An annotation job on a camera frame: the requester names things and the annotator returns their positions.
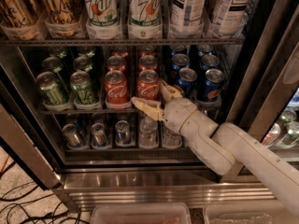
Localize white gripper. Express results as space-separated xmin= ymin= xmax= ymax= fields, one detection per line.
xmin=131 ymin=79 xmax=197 ymax=133

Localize red coke can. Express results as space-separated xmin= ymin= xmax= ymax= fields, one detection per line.
xmin=137 ymin=70 xmax=159 ymax=101
xmin=138 ymin=55 xmax=158 ymax=71
xmin=104 ymin=70 xmax=128 ymax=105
xmin=107 ymin=56 xmax=126 ymax=73

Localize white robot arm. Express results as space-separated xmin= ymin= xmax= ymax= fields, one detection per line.
xmin=131 ymin=82 xmax=299 ymax=217

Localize blue pepsi can front left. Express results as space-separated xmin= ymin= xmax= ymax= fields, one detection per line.
xmin=175 ymin=67 xmax=197 ymax=97

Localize blue pepsi can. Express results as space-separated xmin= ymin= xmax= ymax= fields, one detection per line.
xmin=175 ymin=67 xmax=197 ymax=97
xmin=200 ymin=54 xmax=221 ymax=71
xmin=170 ymin=53 xmax=190 ymax=78
xmin=197 ymin=69 xmax=224 ymax=102

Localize water bottle middle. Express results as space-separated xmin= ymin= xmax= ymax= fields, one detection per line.
xmin=163 ymin=127 xmax=182 ymax=149

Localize water bottle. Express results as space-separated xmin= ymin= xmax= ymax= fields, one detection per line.
xmin=138 ymin=116 xmax=158 ymax=149
xmin=163 ymin=127 xmax=182 ymax=149

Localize red bull can right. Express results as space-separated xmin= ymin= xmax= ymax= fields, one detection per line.
xmin=115 ymin=120 xmax=131 ymax=144

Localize red bull can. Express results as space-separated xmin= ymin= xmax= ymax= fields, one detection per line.
xmin=115 ymin=120 xmax=131 ymax=144
xmin=63 ymin=124 xmax=83 ymax=147
xmin=92 ymin=123 xmax=107 ymax=147

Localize blue pepsi can front right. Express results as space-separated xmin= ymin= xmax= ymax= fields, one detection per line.
xmin=197 ymin=69 xmax=224 ymax=102

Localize red bull can middle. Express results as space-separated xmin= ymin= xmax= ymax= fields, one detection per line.
xmin=92 ymin=123 xmax=107 ymax=147

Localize green can front right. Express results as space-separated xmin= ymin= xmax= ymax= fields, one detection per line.
xmin=70 ymin=71 xmax=99 ymax=105

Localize green can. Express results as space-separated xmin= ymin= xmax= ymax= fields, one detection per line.
xmin=73 ymin=56 xmax=93 ymax=73
xmin=36 ymin=72 xmax=69 ymax=105
xmin=42 ymin=56 xmax=70 ymax=89
xmin=70 ymin=71 xmax=99 ymax=105

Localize red bull can left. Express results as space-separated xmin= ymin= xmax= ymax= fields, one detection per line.
xmin=63 ymin=124 xmax=83 ymax=147

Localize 7up can right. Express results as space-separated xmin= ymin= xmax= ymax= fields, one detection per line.
xmin=128 ymin=0 xmax=160 ymax=26

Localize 7up can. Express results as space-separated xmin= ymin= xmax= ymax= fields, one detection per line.
xmin=84 ymin=0 xmax=119 ymax=27
xmin=128 ymin=0 xmax=160 ymax=26

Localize glass fridge door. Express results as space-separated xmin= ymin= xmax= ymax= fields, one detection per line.
xmin=218 ymin=0 xmax=299 ymax=182

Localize green can front left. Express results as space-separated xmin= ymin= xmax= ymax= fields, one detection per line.
xmin=36 ymin=72 xmax=69 ymax=105

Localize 7up can left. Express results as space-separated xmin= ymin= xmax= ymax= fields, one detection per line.
xmin=84 ymin=0 xmax=119 ymax=27

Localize orange lacroix can right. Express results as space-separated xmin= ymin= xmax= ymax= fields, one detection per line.
xmin=42 ymin=0 xmax=84 ymax=37

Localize orange lacroix can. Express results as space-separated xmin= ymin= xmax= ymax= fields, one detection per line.
xmin=42 ymin=0 xmax=84 ymax=37
xmin=0 ymin=0 xmax=36 ymax=28

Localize orange lacroix can left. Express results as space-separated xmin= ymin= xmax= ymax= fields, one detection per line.
xmin=0 ymin=0 xmax=36 ymax=28

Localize water bottle left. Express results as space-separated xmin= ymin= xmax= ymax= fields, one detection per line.
xmin=138 ymin=116 xmax=158 ymax=149

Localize teas tea bottle left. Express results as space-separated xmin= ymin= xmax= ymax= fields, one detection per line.
xmin=171 ymin=0 xmax=205 ymax=27

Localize teas tea bottle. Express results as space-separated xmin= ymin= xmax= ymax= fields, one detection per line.
xmin=171 ymin=0 xmax=205 ymax=27
xmin=211 ymin=0 xmax=249 ymax=38

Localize clear plastic bin left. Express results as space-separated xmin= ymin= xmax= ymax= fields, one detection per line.
xmin=91 ymin=203 xmax=192 ymax=224

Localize clear plastic bin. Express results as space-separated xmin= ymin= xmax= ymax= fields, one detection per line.
xmin=203 ymin=201 xmax=299 ymax=224
xmin=91 ymin=203 xmax=192 ymax=224

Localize teas tea bottle right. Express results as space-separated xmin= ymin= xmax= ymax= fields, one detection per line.
xmin=211 ymin=0 xmax=249 ymax=38

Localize clear plastic bin right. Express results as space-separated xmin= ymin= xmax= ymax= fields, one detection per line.
xmin=203 ymin=201 xmax=299 ymax=224

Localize steel fridge frame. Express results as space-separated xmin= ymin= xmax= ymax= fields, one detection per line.
xmin=0 ymin=0 xmax=299 ymax=211

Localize black floor cables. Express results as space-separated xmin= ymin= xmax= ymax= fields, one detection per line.
xmin=0 ymin=161 xmax=92 ymax=224

